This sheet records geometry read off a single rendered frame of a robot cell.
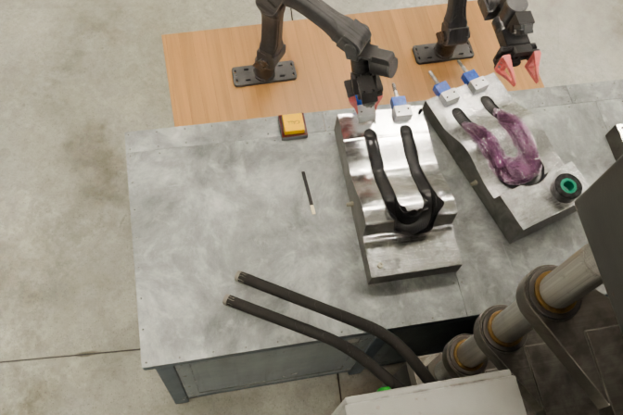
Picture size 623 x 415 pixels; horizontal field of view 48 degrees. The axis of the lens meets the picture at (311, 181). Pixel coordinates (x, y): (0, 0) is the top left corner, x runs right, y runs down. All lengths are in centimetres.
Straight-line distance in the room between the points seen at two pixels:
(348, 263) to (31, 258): 140
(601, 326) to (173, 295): 111
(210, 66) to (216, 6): 120
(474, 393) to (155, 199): 113
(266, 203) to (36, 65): 163
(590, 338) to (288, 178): 108
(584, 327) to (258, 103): 127
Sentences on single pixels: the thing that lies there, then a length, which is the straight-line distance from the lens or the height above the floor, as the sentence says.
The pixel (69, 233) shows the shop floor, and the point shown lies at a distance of 292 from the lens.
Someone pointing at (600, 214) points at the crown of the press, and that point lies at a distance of 96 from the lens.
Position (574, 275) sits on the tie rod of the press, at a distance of 113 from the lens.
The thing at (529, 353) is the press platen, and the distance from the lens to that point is 149.
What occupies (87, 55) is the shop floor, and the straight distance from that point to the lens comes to 333.
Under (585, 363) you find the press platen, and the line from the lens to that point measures 125.
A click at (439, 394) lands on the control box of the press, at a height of 147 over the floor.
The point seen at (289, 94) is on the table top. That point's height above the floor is 80.
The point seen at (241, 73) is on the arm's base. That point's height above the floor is 81.
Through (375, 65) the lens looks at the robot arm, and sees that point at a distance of 188.
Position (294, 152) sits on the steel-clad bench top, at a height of 80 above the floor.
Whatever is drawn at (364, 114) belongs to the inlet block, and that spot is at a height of 94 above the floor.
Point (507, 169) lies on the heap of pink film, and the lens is 210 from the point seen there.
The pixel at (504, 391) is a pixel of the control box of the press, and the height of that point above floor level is 147.
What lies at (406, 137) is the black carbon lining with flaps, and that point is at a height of 88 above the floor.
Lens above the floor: 264
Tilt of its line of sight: 64 degrees down
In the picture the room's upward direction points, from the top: 12 degrees clockwise
